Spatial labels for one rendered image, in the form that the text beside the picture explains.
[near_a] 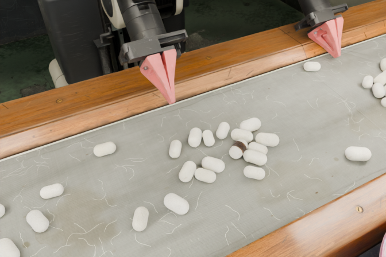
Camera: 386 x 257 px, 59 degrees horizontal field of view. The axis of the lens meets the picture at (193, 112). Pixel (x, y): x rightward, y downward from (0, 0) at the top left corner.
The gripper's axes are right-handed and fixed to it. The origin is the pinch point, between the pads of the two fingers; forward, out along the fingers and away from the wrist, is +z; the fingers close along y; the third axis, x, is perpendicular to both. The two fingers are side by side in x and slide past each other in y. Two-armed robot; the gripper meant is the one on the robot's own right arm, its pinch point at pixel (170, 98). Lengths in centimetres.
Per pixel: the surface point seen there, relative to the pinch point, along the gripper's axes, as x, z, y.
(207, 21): 164, -67, 96
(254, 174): -4.6, 14.9, 6.7
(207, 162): -1.8, 11.1, 1.5
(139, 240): -4.2, 16.9, -11.6
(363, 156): -8.0, 18.5, 23.4
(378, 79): 0.0, 8.5, 41.0
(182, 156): 2.3, 9.1, -0.6
